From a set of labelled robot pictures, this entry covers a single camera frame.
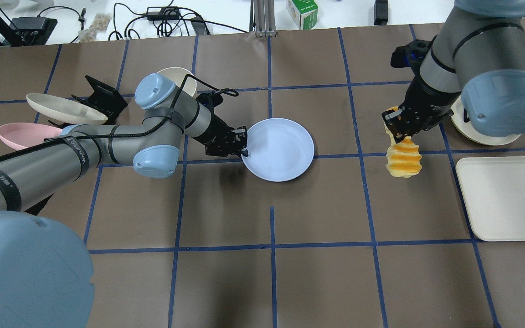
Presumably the black power adapter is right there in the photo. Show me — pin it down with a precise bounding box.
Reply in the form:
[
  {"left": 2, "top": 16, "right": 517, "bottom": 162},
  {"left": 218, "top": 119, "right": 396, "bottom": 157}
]
[{"left": 144, "top": 6, "right": 181, "bottom": 21}]

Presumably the cream bowl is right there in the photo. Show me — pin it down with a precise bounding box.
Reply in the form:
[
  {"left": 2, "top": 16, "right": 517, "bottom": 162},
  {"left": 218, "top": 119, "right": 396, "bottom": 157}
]
[{"left": 158, "top": 67, "right": 197, "bottom": 99}]

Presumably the blue plate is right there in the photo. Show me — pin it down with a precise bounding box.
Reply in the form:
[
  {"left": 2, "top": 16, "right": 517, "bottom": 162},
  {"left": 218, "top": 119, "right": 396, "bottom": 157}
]
[{"left": 242, "top": 118, "right": 315, "bottom": 182}]

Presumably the cream plate under lemon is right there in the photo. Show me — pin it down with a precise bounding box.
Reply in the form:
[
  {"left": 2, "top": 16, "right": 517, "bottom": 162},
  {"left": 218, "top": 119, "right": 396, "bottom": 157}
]
[{"left": 451, "top": 96, "right": 521, "bottom": 147}]

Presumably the cream plate in rack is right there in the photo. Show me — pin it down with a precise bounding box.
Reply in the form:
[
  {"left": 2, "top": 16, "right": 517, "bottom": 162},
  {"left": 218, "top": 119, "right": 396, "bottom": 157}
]
[{"left": 26, "top": 93, "right": 108, "bottom": 125}]

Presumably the pink plate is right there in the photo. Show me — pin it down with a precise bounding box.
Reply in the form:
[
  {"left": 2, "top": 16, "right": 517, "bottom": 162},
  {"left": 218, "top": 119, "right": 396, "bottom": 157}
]
[{"left": 0, "top": 123, "right": 62, "bottom": 151}]

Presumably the black plate rack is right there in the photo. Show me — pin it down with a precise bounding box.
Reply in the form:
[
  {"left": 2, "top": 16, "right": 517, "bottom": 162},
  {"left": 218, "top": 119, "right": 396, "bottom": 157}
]
[{"left": 40, "top": 75, "right": 128, "bottom": 128}]

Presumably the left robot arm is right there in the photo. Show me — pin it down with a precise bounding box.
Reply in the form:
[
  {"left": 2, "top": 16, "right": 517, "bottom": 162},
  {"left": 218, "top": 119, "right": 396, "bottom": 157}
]
[{"left": 0, "top": 73, "right": 248, "bottom": 328}]

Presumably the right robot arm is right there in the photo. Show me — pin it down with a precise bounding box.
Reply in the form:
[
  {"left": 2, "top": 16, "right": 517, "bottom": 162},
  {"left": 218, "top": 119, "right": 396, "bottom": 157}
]
[{"left": 382, "top": 0, "right": 525, "bottom": 143}]

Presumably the aluminium frame post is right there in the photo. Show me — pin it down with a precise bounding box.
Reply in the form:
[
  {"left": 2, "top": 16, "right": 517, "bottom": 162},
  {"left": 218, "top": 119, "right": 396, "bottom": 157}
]
[{"left": 249, "top": 0, "right": 277, "bottom": 37}]

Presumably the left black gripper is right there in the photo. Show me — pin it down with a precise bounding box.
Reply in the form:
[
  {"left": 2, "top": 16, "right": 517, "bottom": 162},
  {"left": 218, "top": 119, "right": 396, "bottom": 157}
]
[{"left": 201, "top": 116, "right": 249, "bottom": 157}]

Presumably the ridged bread roll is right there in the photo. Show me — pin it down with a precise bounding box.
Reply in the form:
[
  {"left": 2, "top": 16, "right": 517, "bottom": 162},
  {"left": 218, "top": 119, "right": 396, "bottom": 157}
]
[{"left": 385, "top": 124, "right": 422, "bottom": 179}]

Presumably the white rectangular tray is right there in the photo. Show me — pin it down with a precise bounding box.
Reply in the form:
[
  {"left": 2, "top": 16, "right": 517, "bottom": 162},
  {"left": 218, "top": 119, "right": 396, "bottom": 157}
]
[{"left": 456, "top": 156, "right": 525, "bottom": 241}]

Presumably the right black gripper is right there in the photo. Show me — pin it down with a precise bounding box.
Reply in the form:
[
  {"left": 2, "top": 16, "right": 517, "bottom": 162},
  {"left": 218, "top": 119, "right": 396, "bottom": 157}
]
[{"left": 382, "top": 98, "right": 454, "bottom": 142}]

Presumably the green white carton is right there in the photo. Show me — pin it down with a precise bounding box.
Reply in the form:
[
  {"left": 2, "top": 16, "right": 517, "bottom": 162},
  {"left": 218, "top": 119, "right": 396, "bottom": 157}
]
[{"left": 286, "top": 0, "right": 319, "bottom": 31}]

